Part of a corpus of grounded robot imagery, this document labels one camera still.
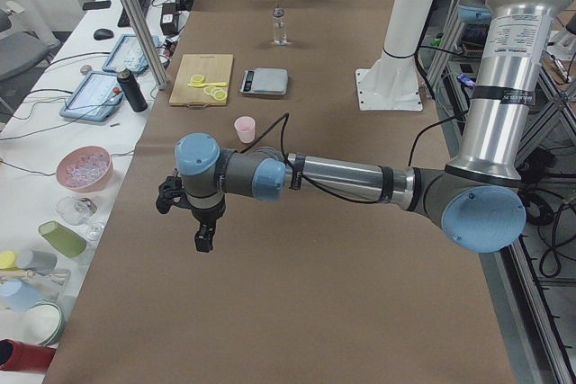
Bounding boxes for grey plastic cup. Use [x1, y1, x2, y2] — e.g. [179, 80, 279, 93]
[15, 249, 58, 274]

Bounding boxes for lemon slice by knife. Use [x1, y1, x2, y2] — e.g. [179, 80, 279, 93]
[188, 74, 205, 86]

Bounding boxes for black computer mouse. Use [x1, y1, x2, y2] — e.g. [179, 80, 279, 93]
[93, 28, 114, 40]

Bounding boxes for bamboo cutting board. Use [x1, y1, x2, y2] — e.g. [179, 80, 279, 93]
[168, 54, 234, 107]

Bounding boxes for black water bottle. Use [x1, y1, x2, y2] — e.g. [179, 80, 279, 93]
[116, 66, 148, 112]

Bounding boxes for pink plastic cup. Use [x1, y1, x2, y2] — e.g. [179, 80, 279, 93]
[234, 116, 256, 144]

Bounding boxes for yellow plastic knife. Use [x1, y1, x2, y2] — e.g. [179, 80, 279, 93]
[187, 82, 228, 88]

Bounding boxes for near blue teach pendant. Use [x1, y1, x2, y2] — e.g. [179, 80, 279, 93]
[59, 71, 123, 122]

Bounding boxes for yellow plastic cup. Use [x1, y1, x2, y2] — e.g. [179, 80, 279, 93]
[0, 250, 18, 271]

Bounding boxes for light blue cup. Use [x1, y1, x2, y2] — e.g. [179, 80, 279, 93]
[1, 279, 42, 312]

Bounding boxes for black power adapter box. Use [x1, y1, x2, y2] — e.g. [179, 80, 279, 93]
[160, 3, 179, 36]

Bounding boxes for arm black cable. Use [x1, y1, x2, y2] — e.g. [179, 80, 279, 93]
[238, 112, 472, 205]

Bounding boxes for far blue teach pendant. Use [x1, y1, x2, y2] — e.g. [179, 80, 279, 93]
[102, 34, 148, 75]

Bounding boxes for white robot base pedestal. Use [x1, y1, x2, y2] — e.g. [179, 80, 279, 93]
[355, 0, 433, 112]

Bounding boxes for black smartphone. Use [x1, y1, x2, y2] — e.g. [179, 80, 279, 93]
[82, 0, 112, 12]

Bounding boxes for aluminium frame post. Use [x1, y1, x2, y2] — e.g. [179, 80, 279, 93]
[120, 0, 169, 90]

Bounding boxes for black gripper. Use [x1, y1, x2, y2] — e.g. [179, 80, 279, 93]
[191, 197, 225, 253]

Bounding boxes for grey digital kitchen scale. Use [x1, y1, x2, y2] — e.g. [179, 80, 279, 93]
[239, 67, 289, 96]

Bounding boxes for blue teach pendant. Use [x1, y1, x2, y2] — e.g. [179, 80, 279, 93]
[102, 34, 148, 75]
[59, 71, 123, 122]

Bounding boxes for clear glass sauce bottle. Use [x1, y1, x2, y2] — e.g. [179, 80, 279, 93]
[273, 4, 287, 46]

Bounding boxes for clear wine glass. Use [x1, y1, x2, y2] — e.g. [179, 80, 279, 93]
[56, 196, 104, 242]

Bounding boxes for white green rimmed bowl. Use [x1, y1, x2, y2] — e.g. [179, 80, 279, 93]
[13, 301, 66, 346]

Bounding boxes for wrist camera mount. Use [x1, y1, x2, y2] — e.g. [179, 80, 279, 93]
[156, 174, 185, 214]

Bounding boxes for black keyboard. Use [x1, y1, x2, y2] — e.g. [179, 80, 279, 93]
[117, 0, 155, 28]

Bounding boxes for pink bowl with ice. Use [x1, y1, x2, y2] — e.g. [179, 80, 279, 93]
[56, 146, 113, 192]

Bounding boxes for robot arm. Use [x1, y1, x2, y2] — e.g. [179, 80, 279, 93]
[175, 0, 572, 253]

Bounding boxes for green plastic cup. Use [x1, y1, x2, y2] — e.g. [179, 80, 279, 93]
[38, 220, 86, 258]

